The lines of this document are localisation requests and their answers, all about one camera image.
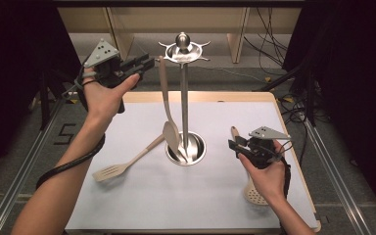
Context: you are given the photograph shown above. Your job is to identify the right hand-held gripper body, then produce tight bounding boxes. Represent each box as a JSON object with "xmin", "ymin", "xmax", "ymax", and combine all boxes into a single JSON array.
[{"xmin": 239, "ymin": 125, "xmax": 292, "ymax": 169}]

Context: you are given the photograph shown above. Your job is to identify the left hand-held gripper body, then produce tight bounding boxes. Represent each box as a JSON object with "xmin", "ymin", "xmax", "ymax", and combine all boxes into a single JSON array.
[{"xmin": 83, "ymin": 38, "xmax": 135, "ymax": 115}]

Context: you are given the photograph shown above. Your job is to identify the beige perforated skimmer spoon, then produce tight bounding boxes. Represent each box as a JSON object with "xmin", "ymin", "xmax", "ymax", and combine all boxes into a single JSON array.
[{"xmin": 230, "ymin": 125, "xmax": 270, "ymax": 207}]

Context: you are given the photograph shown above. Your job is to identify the metal utensil stand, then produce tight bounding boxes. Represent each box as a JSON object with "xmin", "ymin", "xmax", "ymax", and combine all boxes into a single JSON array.
[{"xmin": 158, "ymin": 31, "xmax": 212, "ymax": 166}]

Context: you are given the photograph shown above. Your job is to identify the beige solid spatula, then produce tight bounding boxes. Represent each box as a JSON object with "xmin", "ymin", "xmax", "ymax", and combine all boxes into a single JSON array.
[{"xmin": 158, "ymin": 55, "xmax": 183, "ymax": 155}]

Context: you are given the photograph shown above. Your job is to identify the beige slotted spatula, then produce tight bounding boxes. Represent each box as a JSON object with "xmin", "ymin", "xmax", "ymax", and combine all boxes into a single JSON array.
[{"xmin": 91, "ymin": 133, "xmax": 165, "ymax": 183}]

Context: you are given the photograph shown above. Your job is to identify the person's right hand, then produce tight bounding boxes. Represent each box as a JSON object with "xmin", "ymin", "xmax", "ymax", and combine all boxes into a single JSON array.
[{"xmin": 238, "ymin": 140, "xmax": 288, "ymax": 207}]

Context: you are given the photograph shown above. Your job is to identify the person's left hand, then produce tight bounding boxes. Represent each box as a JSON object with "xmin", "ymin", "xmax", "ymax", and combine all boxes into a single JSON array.
[{"xmin": 83, "ymin": 67, "xmax": 141, "ymax": 123}]

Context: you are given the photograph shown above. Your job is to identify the white paper sheet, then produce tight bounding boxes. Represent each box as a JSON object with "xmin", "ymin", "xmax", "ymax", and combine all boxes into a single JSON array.
[{"xmin": 64, "ymin": 101, "xmax": 319, "ymax": 230}]

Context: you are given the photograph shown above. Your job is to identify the black tripod stand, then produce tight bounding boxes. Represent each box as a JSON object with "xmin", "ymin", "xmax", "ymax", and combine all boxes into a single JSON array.
[
  {"xmin": 254, "ymin": 62, "xmax": 318, "ymax": 127},
  {"xmin": 38, "ymin": 65, "xmax": 103, "ymax": 131}
]

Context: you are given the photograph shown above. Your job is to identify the light wooden shelf unit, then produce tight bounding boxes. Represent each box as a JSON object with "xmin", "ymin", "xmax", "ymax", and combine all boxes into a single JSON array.
[{"xmin": 57, "ymin": 7, "xmax": 303, "ymax": 65}]

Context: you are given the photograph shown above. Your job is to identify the black curtain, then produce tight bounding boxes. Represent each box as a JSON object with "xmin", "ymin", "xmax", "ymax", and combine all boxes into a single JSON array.
[
  {"xmin": 282, "ymin": 0, "xmax": 376, "ymax": 226},
  {"xmin": 0, "ymin": 0, "xmax": 88, "ymax": 185}
]

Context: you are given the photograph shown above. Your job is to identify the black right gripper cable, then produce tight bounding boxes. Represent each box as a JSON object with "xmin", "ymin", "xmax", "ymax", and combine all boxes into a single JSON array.
[{"xmin": 273, "ymin": 140, "xmax": 292, "ymax": 201}]

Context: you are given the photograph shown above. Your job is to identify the black floor cable bundle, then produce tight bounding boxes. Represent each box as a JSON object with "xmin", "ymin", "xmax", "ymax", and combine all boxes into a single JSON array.
[{"xmin": 277, "ymin": 93, "xmax": 309, "ymax": 165}]

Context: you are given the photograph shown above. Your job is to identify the thin white floor cable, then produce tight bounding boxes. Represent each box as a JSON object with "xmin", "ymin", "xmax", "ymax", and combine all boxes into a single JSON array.
[{"xmin": 189, "ymin": 64, "xmax": 266, "ymax": 83}]

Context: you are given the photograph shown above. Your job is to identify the aluminium floor rail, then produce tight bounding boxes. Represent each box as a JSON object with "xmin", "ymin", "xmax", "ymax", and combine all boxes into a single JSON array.
[
  {"xmin": 304, "ymin": 119, "xmax": 370, "ymax": 235},
  {"xmin": 0, "ymin": 97, "xmax": 67, "ymax": 235}
]

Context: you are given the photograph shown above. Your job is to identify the black hanging cables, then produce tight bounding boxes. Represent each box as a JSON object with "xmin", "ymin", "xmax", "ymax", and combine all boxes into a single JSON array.
[{"xmin": 243, "ymin": 7, "xmax": 290, "ymax": 76}]

